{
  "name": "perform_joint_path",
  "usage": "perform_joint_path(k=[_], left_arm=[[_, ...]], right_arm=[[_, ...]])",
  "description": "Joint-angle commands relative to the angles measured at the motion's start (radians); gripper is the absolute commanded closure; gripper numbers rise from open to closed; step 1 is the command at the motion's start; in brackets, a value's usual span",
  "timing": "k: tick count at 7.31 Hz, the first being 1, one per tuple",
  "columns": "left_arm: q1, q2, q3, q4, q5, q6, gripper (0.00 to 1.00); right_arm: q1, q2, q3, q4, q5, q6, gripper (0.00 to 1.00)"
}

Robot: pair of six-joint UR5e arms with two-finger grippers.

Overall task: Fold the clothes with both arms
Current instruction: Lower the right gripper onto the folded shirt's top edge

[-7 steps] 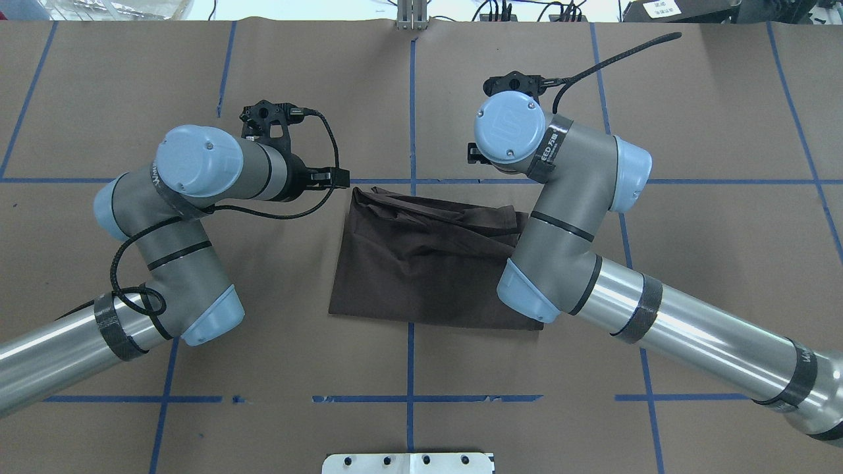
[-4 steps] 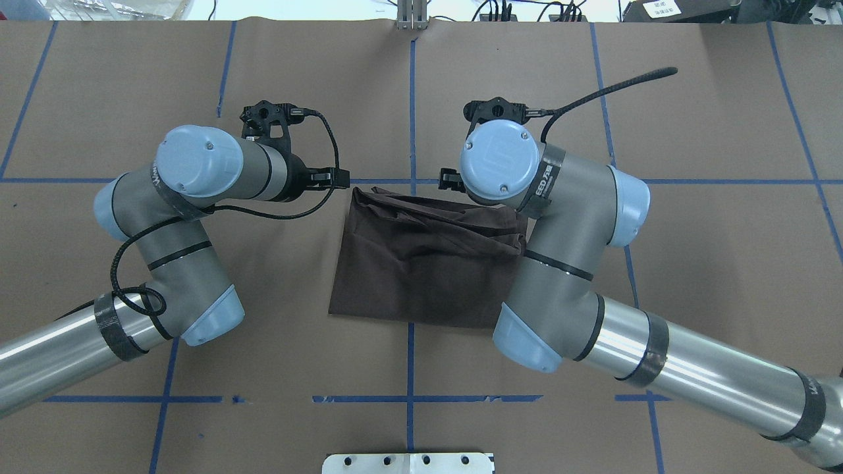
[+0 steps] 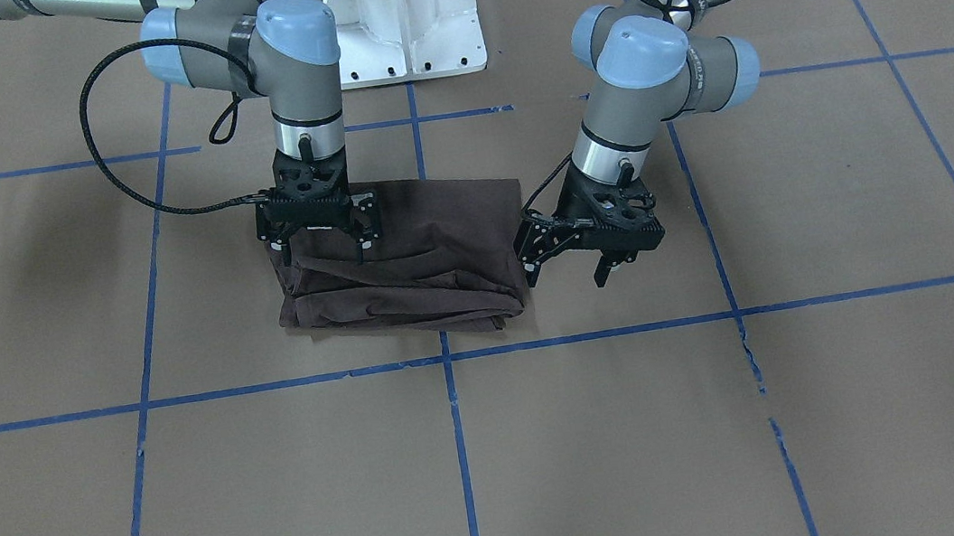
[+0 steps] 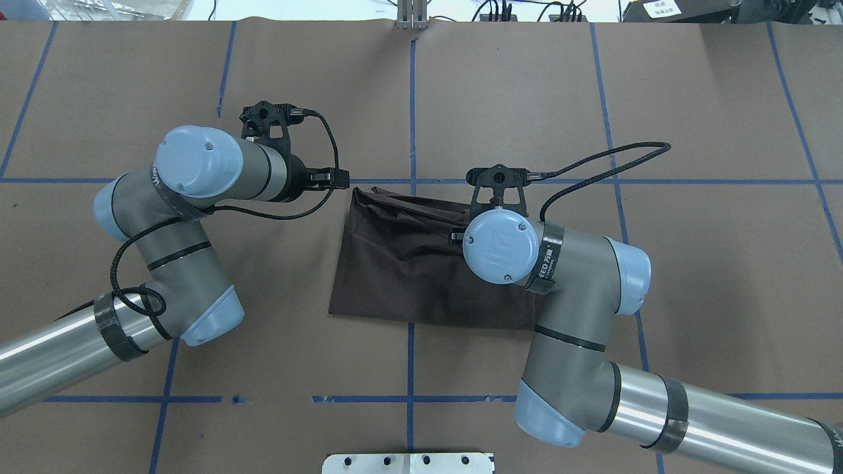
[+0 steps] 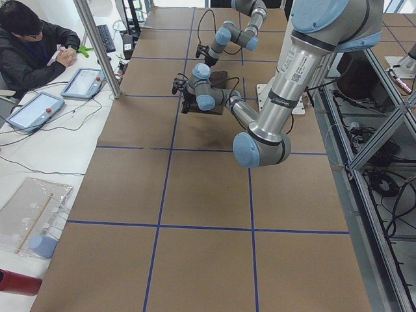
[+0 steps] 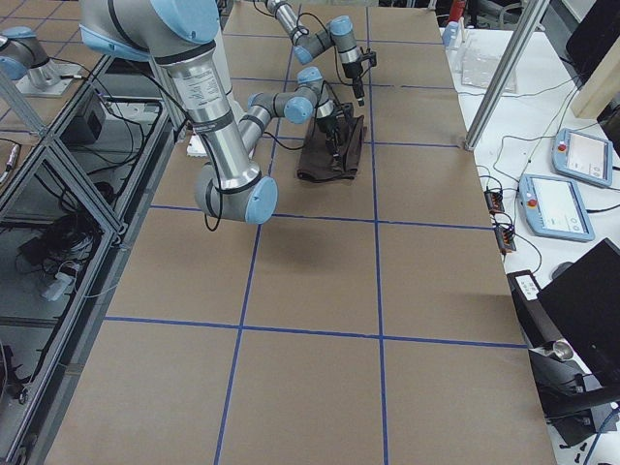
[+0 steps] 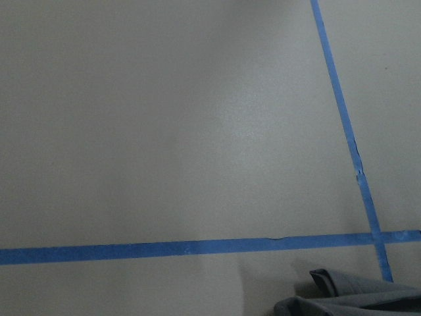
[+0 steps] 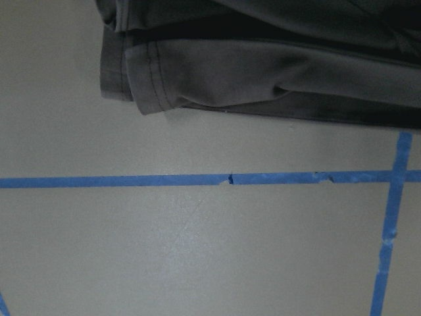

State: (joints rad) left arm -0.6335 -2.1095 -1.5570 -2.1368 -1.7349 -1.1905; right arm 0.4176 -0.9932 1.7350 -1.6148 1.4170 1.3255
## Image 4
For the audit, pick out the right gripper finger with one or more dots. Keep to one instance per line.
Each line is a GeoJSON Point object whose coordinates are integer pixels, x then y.
{"type": "Point", "coordinates": [456, 237]}

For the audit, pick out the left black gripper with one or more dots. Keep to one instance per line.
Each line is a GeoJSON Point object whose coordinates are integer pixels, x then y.
{"type": "Point", "coordinates": [297, 182]}

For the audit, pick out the brown t-shirt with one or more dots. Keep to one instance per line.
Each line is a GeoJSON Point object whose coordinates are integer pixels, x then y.
{"type": "Point", "coordinates": [396, 264]}

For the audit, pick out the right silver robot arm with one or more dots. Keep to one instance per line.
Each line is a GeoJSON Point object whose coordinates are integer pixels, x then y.
{"type": "Point", "coordinates": [569, 386]}

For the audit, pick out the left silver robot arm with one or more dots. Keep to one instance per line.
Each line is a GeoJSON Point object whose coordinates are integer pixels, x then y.
{"type": "Point", "coordinates": [165, 279]}

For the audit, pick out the black box with label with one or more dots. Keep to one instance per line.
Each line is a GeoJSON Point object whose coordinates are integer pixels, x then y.
{"type": "Point", "coordinates": [678, 12]}

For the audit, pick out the clear acrylic rack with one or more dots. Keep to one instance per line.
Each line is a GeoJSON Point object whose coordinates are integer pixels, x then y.
{"type": "Point", "coordinates": [115, 10]}

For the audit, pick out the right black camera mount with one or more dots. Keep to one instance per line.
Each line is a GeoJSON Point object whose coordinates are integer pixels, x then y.
{"type": "Point", "coordinates": [498, 178]}

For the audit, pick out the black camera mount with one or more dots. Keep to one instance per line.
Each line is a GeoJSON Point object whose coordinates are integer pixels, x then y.
{"type": "Point", "coordinates": [267, 124]}
{"type": "Point", "coordinates": [498, 178]}

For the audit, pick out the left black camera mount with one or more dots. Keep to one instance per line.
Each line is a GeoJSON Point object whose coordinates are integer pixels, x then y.
{"type": "Point", "coordinates": [267, 124]}

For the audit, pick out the white pedestal column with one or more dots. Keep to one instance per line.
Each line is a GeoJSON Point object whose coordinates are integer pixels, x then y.
{"type": "Point", "coordinates": [425, 462]}

